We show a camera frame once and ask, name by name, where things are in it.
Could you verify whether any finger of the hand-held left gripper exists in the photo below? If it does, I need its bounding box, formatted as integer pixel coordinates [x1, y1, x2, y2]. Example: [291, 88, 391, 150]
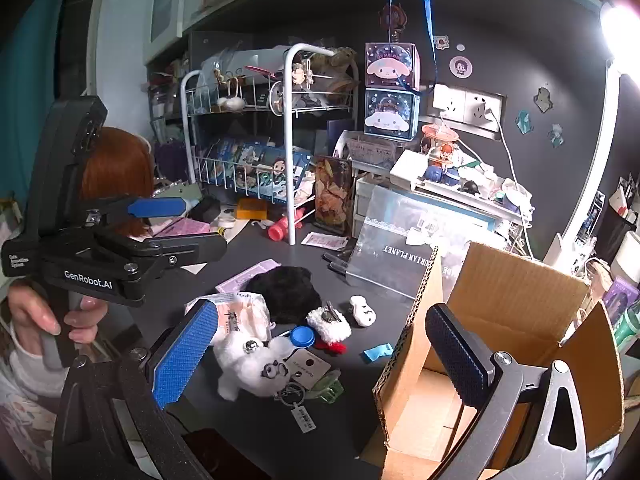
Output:
[86, 197, 190, 225]
[95, 232, 229, 287]

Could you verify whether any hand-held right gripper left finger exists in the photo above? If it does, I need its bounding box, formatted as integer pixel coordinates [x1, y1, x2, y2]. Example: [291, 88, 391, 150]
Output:
[52, 299, 221, 480]

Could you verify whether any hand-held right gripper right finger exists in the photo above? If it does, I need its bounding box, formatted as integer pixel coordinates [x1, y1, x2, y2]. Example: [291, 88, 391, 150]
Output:
[425, 304, 590, 480]

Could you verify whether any white plush bear keychain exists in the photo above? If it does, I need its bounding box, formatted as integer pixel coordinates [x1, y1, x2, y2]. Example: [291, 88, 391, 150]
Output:
[215, 332, 293, 401]

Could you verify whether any cardboard box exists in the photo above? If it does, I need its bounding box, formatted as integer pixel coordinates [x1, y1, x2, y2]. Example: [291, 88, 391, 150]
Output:
[372, 242, 626, 480]

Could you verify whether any white orange snack packet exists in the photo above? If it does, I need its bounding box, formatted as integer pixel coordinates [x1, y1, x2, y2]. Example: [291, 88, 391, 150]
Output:
[185, 292, 273, 346]

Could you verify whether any blue ribbon piece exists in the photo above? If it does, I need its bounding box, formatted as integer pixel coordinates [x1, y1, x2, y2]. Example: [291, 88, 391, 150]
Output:
[363, 342, 394, 362]

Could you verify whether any white ghost hair clip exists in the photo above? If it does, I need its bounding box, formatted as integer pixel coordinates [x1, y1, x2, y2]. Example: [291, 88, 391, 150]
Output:
[349, 296, 376, 328]

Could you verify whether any black furry item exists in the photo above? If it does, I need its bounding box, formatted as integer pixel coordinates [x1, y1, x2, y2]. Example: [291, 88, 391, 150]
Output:
[245, 266, 323, 325]

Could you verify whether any blue round lid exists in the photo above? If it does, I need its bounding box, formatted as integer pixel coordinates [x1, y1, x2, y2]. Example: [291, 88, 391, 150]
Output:
[290, 326, 316, 350]

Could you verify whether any white earring card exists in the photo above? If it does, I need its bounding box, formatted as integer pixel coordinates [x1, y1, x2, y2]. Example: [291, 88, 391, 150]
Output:
[285, 350, 333, 386]

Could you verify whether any white fluffy hair clip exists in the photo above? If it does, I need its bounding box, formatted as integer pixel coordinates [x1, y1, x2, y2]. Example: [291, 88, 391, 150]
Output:
[306, 306, 352, 345]

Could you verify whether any green plastic clip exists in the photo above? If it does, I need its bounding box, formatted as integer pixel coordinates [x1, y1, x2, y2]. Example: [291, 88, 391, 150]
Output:
[305, 370, 345, 403]

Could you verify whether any keyring with white tag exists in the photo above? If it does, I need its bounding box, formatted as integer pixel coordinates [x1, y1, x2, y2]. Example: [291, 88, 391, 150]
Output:
[277, 382, 318, 433]

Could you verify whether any person's left forearm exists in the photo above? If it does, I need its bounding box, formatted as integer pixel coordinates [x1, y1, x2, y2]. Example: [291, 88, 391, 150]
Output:
[0, 320, 71, 411]

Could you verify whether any person's left hand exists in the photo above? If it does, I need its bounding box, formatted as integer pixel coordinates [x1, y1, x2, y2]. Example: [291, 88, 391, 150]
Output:
[9, 280, 109, 345]

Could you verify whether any red brown wig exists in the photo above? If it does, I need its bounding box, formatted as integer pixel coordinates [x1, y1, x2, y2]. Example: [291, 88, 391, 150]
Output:
[82, 127, 156, 238]

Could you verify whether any orange box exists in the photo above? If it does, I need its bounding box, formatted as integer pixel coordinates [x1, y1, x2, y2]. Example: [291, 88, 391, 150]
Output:
[235, 197, 268, 221]

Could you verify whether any red bottle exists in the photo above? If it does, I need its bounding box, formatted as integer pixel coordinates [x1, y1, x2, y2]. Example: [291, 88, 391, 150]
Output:
[267, 207, 306, 242]

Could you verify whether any anime poster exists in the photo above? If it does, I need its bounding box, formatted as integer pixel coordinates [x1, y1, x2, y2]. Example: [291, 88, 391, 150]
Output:
[197, 137, 313, 201]

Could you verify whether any pink sachet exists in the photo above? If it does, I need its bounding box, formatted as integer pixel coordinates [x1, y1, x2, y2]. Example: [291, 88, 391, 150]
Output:
[301, 231, 348, 251]

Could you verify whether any autumn leaves art board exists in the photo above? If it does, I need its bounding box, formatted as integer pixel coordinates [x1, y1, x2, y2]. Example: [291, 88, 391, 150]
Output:
[314, 155, 357, 237]

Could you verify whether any white cluttered desk shelf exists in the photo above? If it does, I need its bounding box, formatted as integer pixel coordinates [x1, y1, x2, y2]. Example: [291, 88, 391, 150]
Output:
[390, 150, 533, 221]

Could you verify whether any purple box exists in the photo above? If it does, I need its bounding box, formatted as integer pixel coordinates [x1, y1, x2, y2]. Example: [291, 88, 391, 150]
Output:
[602, 275, 640, 316]

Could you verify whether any printed grey clothing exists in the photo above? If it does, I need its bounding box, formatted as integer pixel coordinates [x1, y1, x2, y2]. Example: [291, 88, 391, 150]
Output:
[0, 400, 56, 480]

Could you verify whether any white small box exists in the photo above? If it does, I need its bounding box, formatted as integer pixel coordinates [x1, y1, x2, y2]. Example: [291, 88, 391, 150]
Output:
[389, 150, 436, 191]

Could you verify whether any white canister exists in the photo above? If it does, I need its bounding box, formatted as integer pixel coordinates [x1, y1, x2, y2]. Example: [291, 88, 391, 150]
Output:
[612, 232, 640, 281]

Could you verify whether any black pen holder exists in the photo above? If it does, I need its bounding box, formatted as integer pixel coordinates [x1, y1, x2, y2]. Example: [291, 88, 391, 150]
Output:
[595, 175, 640, 276]

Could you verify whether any white printed box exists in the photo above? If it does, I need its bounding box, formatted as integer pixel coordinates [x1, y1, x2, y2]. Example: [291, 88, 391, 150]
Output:
[345, 130, 401, 171]

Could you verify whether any orange carousel figurine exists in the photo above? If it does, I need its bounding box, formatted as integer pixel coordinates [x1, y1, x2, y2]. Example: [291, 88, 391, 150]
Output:
[420, 122, 461, 171]

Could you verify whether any white desk lamp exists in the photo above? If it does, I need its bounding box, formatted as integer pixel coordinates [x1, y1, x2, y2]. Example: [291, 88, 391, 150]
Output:
[542, 2, 640, 276]

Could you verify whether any blue cartoon display box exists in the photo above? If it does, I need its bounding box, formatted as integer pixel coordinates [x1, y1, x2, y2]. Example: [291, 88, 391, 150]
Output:
[364, 87, 421, 142]

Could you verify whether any white power outlet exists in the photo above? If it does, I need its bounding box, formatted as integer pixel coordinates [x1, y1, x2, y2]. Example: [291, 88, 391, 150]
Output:
[432, 82, 503, 133]

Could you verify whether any pink cartoon display box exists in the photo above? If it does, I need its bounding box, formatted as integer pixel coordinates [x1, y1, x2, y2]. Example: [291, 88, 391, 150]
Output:
[365, 41, 420, 92]

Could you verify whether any hanging figure charm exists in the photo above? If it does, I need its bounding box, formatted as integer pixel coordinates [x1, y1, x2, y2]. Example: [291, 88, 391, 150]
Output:
[380, 2, 413, 43]

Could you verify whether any white wire rack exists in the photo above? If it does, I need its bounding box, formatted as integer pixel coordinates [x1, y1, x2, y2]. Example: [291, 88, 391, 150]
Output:
[180, 42, 361, 246]

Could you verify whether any white cable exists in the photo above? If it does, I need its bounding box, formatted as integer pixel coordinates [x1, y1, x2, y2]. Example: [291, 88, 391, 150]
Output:
[487, 107, 533, 226]

